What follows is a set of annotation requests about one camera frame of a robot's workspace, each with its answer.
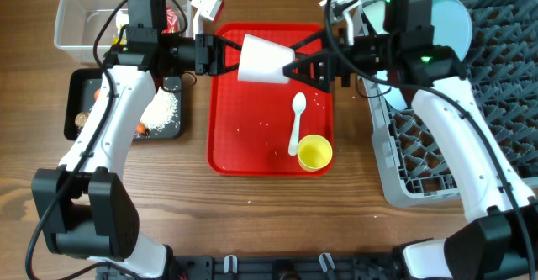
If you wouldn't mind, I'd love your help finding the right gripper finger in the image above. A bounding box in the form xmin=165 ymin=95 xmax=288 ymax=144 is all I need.
xmin=289 ymin=29 xmax=327 ymax=53
xmin=282 ymin=50 xmax=332 ymax=92

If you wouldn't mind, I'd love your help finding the pink cup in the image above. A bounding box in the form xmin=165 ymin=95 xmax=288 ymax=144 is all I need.
xmin=237 ymin=34 xmax=296 ymax=84

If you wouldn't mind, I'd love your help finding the red candy wrapper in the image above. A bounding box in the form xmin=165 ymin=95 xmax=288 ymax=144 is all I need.
xmin=164 ymin=7 xmax=179 ymax=34

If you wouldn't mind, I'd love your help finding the light blue bowl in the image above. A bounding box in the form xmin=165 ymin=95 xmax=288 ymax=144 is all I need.
xmin=378 ymin=84 xmax=408 ymax=111

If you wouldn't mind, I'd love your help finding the pile of white rice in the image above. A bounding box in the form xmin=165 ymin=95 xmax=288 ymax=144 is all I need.
xmin=136 ymin=88 xmax=181 ymax=139

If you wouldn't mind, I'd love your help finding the yellow cup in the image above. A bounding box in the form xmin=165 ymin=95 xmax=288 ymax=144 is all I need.
xmin=297 ymin=135 xmax=333 ymax=172

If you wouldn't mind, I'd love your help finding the yellow snack wrapper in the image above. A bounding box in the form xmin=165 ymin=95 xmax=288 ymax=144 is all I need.
xmin=113 ymin=24 xmax=128 ymax=45

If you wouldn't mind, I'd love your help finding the large light blue plate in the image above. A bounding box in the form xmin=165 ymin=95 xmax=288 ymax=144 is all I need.
xmin=431 ymin=0 xmax=472 ymax=61

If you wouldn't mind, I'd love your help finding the white tissue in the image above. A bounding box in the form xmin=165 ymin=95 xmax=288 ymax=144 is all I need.
xmin=115 ymin=10 xmax=129 ymax=31

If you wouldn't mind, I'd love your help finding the orange carrot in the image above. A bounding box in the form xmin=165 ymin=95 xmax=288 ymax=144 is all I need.
xmin=93 ymin=89 xmax=147 ymax=135

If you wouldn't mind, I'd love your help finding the brown walnut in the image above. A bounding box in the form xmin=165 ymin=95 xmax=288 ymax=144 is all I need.
xmin=75 ymin=112 xmax=90 ymax=129

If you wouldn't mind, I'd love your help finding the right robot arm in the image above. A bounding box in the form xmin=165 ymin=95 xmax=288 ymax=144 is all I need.
xmin=283 ymin=0 xmax=537 ymax=279

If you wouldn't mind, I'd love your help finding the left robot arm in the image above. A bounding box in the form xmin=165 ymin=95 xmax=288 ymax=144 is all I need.
xmin=31 ymin=0 xmax=231 ymax=279

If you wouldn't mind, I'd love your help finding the grey dishwasher rack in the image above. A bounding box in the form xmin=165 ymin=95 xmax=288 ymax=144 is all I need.
xmin=363 ymin=0 xmax=537 ymax=207

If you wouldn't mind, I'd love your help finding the clear plastic waste bin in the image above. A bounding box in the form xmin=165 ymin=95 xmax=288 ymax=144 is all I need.
xmin=53 ymin=0 xmax=194 ymax=65

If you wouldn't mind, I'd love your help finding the white plastic spoon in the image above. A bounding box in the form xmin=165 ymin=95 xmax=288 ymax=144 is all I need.
xmin=288 ymin=92 xmax=307 ymax=156

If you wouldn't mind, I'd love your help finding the red serving tray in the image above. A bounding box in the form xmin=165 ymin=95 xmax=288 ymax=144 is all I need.
xmin=206 ymin=22 xmax=335 ymax=177

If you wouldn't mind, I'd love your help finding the black rectangular tray bin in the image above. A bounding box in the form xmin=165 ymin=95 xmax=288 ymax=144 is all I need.
xmin=64 ymin=68 xmax=182 ymax=140

